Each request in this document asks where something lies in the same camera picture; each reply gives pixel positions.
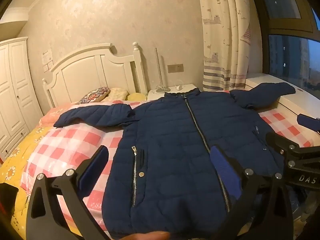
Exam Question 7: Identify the white wall notice paper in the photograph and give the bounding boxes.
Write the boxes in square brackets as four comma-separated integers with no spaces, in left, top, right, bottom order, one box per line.
[41,51,53,64]

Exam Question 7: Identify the yellow floral bedsheet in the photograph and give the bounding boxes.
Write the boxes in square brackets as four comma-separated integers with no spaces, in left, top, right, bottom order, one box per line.
[0,125,83,240]

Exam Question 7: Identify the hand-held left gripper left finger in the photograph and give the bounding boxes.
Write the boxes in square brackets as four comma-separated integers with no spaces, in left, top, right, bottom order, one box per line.
[26,145,110,240]

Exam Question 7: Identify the cream printed curtain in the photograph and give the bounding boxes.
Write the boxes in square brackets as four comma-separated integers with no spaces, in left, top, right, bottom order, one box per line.
[196,0,252,92]

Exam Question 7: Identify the dark framed window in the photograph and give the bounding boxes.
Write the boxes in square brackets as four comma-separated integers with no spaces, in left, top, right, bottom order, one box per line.
[247,0,320,98]

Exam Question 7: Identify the navy blue puffer jacket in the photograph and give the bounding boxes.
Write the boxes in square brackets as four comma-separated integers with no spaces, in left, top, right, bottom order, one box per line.
[53,82,297,239]

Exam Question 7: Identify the white wooden headboard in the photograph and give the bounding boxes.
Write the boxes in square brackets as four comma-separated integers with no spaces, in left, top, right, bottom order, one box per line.
[42,42,148,108]

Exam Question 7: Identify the white desk lamp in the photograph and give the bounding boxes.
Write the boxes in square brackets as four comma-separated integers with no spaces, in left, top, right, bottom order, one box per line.
[154,47,172,93]

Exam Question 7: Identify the cream fluffy pillow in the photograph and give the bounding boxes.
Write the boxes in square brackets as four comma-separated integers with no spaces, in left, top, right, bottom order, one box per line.
[109,87,129,101]

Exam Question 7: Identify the colourful patterned pillow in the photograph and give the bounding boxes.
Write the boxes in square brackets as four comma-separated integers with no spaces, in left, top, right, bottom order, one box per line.
[77,86,110,105]

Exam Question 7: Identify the yellow pillow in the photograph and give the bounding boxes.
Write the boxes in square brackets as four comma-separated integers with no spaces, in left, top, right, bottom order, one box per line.
[126,92,148,102]

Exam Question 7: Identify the white window ledge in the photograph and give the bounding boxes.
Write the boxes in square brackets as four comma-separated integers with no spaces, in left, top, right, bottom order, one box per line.
[245,72,320,130]

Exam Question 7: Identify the pink checked plastic sheet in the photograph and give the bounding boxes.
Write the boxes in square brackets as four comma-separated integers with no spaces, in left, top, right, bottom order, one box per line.
[20,99,314,240]

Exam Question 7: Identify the white nightstand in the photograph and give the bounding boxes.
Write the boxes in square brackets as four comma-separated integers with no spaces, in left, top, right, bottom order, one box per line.
[147,84,199,102]

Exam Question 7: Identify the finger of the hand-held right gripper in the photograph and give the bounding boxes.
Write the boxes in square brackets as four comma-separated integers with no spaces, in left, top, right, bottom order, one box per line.
[265,132,320,163]
[297,114,320,132]

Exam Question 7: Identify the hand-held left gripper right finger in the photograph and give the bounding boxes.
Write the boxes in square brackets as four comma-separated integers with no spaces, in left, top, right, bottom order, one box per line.
[209,145,293,240]

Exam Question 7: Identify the white wardrobe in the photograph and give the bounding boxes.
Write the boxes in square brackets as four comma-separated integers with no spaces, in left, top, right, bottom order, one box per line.
[0,36,44,160]

